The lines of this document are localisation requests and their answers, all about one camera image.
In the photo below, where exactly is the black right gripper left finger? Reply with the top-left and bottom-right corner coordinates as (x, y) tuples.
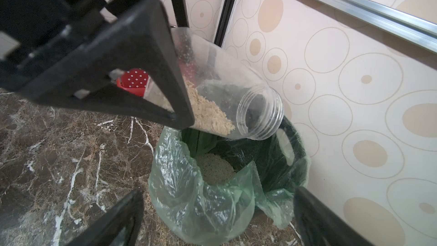
(68, 189), (144, 246)

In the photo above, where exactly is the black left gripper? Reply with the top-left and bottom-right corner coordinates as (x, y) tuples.
(1, 0), (195, 129)

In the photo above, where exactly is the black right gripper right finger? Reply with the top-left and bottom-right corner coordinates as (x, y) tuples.
(294, 187), (372, 246)

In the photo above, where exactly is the red lid oatmeal jar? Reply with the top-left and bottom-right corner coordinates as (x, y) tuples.
(143, 26), (285, 141)

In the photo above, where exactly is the oatmeal pile in bin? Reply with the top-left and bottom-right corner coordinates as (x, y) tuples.
(196, 154), (236, 185)

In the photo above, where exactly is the red polka dot toaster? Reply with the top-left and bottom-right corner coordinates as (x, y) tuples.
(116, 68), (149, 97)

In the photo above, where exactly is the aluminium frame rail back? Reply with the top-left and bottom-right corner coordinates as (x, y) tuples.
(317, 0), (437, 53)

